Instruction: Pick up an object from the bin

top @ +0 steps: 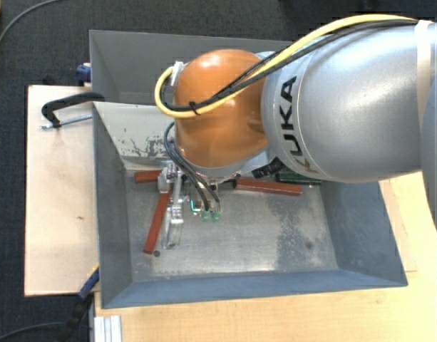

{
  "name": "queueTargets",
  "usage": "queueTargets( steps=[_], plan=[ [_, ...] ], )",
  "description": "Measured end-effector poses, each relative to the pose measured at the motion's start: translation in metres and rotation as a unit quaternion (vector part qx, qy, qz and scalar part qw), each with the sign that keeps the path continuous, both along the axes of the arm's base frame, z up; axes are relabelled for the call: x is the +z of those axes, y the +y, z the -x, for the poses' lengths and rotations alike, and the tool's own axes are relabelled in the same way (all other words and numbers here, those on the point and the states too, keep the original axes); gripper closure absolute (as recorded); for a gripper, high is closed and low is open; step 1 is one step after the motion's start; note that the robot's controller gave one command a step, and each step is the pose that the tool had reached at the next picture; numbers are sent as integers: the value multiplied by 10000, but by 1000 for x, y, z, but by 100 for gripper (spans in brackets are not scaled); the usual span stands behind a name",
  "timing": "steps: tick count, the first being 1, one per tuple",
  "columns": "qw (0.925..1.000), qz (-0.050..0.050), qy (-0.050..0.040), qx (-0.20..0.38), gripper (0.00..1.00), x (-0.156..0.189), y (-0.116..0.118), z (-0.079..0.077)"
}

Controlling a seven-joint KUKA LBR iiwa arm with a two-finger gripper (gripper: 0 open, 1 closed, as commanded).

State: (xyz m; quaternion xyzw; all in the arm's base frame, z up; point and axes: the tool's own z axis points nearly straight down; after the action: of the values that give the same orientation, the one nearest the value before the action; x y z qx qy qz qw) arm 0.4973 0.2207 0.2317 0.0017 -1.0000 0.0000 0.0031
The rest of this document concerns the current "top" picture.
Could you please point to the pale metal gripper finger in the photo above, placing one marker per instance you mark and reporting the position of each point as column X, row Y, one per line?
column 172, row 232
column 165, row 182

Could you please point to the red-brown flat block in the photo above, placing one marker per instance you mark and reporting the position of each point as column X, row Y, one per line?
column 145, row 177
column 157, row 223
column 271, row 187

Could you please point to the grey metal bin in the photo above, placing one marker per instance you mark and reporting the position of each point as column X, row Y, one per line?
column 239, row 241

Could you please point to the pale wood board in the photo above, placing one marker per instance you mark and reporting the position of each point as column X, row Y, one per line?
column 59, row 198

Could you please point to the dark green flat block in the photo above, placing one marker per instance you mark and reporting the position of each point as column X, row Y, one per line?
column 296, row 177

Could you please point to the black cylinder on white bracket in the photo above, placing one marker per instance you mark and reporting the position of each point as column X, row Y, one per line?
column 266, row 170

